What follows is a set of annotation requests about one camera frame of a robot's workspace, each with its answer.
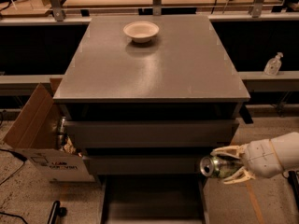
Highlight grey middle drawer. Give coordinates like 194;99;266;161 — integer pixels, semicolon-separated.
83;155;205;175

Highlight grey open bottom drawer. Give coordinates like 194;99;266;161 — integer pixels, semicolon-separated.
99;175;210;224

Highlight brown cardboard box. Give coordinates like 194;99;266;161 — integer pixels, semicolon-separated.
4;83;94;182

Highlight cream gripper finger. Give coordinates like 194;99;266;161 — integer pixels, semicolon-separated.
210;145;247;160
223;167;256;185

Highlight black cable left floor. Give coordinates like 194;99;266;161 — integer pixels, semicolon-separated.
0;148;28;187

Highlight white bowl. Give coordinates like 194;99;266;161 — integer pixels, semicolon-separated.
123;21;160;43

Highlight grey top drawer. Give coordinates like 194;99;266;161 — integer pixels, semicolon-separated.
65;119;239;148

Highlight clear sanitizer pump bottle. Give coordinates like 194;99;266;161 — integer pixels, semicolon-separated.
263;52;283;76

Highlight green soda can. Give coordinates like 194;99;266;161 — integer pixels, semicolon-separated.
199;156;243;178

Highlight cans inside cardboard box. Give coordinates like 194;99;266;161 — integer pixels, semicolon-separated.
57;117;82;157

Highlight metal railing frame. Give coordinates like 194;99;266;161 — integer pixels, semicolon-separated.
1;0;298;22

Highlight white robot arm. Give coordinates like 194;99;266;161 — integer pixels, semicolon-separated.
211;132;299;184

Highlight black device on floor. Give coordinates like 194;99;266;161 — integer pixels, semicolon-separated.
47;201;67;224

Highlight grey drawer cabinet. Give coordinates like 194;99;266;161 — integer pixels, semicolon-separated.
52;14;251;224

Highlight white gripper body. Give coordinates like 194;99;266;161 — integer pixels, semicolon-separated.
241;139;283;178

